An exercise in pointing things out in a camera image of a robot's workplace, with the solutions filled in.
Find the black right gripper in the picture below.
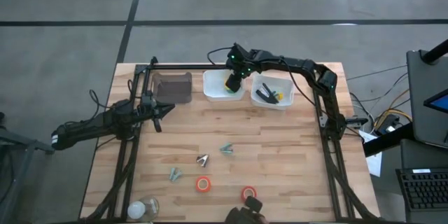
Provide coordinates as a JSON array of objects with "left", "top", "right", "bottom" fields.
[{"left": 225, "top": 54, "right": 254, "bottom": 94}]

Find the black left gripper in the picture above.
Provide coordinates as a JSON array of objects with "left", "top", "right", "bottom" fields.
[{"left": 137, "top": 101, "right": 176, "bottom": 134}]

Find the black stapler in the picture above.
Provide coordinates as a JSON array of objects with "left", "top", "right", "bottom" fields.
[{"left": 255, "top": 83, "right": 281, "bottom": 105}]

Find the teal staple remover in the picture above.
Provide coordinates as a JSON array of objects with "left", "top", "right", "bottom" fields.
[
  {"left": 169, "top": 167, "right": 183, "bottom": 183},
  {"left": 219, "top": 142, "right": 235, "bottom": 155}
]

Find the orange tape roll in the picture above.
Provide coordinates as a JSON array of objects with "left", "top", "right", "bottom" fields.
[{"left": 195, "top": 176, "right": 212, "bottom": 193}]

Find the red tape roll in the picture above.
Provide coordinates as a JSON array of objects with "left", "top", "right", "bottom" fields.
[{"left": 240, "top": 185, "right": 258, "bottom": 202}]

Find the black silver staple remover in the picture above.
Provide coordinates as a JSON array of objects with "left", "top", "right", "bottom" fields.
[{"left": 195, "top": 153, "right": 210, "bottom": 167}]

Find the white plastic bin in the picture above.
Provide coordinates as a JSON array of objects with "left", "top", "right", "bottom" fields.
[
  {"left": 250, "top": 73, "right": 294, "bottom": 109},
  {"left": 202, "top": 68, "right": 246, "bottom": 103}
]

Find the dark grey plastic bin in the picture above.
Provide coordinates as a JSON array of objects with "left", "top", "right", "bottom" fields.
[{"left": 151, "top": 71, "right": 193, "bottom": 105}]

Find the white light bulb lamp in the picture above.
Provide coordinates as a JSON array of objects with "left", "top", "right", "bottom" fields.
[{"left": 126, "top": 195, "right": 160, "bottom": 222}]

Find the grey metal stand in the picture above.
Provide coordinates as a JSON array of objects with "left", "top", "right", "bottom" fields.
[{"left": 0, "top": 111, "right": 55, "bottom": 224}]

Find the white paper sheet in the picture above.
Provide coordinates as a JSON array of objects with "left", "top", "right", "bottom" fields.
[{"left": 358, "top": 129, "right": 383, "bottom": 178}]

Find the black desk bar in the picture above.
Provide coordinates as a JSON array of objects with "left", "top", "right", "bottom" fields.
[{"left": 362, "top": 122, "right": 416, "bottom": 158}]

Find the grey monitor stand plate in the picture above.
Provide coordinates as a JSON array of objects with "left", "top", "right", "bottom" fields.
[{"left": 405, "top": 48, "right": 448, "bottom": 150}]

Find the black pole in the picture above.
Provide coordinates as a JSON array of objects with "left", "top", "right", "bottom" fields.
[{"left": 419, "top": 38, "right": 448, "bottom": 66}]

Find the tablet screen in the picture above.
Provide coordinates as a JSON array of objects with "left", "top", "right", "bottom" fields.
[{"left": 422, "top": 89, "right": 448, "bottom": 115}]

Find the black keyboard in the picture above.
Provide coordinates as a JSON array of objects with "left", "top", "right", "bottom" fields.
[{"left": 395, "top": 167, "right": 448, "bottom": 213}]

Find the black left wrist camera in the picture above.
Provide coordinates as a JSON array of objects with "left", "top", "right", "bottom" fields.
[{"left": 141, "top": 90, "right": 158, "bottom": 110}]

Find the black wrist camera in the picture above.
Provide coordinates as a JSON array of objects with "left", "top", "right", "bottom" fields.
[
  {"left": 141, "top": 90, "right": 158, "bottom": 110},
  {"left": 229, "top": 43, "right": 248, "bottom": 60}
]

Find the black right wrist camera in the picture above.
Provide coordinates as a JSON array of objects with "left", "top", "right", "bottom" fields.
[{"left": 229, "top": 43, "right": 248, "bottom": 60}]

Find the black aluminium table frame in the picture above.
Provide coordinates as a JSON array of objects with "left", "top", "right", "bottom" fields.
[{"left": 82, "top": 55, "right": 382, "bottom": 224}]

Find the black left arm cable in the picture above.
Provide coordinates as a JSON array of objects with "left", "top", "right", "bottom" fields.
[{"left": 88, "top": 89, "right": 113, "bottom": 113}]

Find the bundle of cables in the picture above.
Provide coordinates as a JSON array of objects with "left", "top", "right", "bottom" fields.
[{"left": 346, "top": 64, "right": 414, "bottom": 137}]

